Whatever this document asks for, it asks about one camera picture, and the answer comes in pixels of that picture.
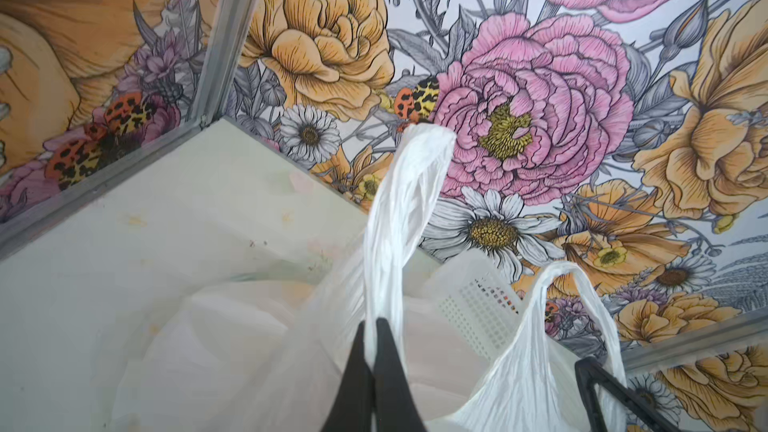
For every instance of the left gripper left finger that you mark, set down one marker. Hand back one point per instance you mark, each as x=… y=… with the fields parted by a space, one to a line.
x=352 y=410

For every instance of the white plastic bag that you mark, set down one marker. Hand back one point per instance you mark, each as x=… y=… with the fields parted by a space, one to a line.
x=269 y=355

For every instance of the white plastic mesh basket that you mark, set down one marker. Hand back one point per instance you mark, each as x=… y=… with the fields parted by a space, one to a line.
x=469 y=291

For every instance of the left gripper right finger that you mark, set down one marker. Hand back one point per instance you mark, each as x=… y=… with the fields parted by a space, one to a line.
x=395 y=410

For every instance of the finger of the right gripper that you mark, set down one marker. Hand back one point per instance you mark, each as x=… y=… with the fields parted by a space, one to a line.
x=601 y=393

